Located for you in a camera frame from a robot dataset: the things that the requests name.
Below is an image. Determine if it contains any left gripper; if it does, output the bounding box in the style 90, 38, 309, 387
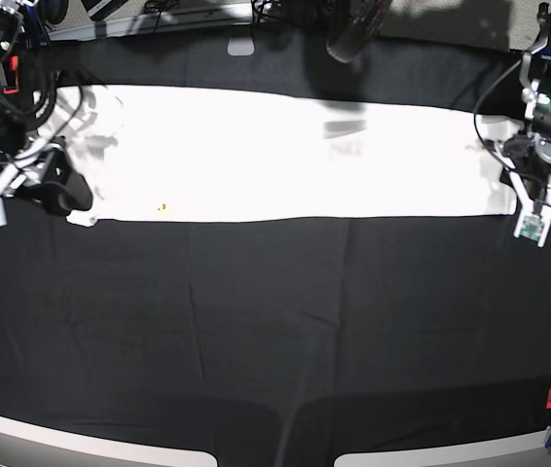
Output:
498, 135, 551, 209

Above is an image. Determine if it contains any black table cloth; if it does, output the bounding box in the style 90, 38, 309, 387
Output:
0, 32, 551, 466

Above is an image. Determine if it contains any grey camera mount base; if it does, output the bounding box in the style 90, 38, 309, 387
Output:
227, 31, 255, 57

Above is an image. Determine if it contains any white printed t-shirt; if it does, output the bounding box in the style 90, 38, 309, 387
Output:
40, 86, 517, 227

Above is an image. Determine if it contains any black red cable bundle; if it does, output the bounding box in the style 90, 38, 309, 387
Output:
326, 0, 389, 62

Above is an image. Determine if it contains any left orange black clamp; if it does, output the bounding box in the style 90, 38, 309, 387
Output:
2, 54, 19, 94

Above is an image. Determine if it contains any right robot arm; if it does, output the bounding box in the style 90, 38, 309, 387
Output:
0, 1, 93, 227

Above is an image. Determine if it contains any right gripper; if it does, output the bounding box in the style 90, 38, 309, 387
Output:
0, 136, 93, 217

